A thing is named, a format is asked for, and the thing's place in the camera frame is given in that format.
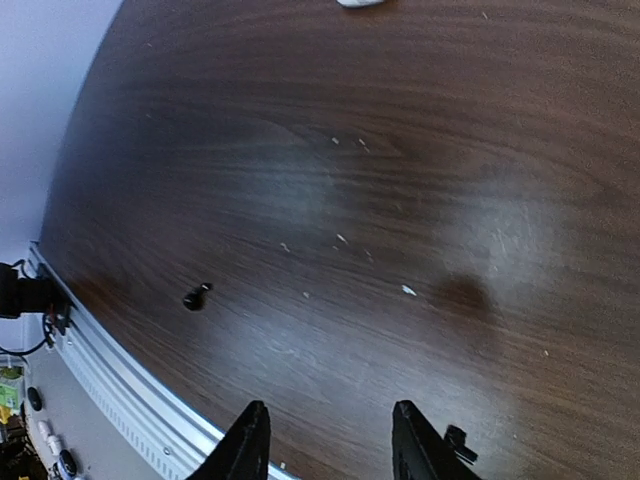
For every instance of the small black clip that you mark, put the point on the small black clip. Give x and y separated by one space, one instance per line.
195 299
455 438

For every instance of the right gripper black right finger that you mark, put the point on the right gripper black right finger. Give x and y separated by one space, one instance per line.
419 452

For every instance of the white earbud charging case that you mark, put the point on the white earbud charging case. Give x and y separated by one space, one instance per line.
356 4

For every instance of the front aluminium rail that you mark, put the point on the front aluminium rail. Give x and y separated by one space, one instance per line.
172 438

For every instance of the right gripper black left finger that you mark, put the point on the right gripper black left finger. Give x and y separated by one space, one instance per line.
244 451

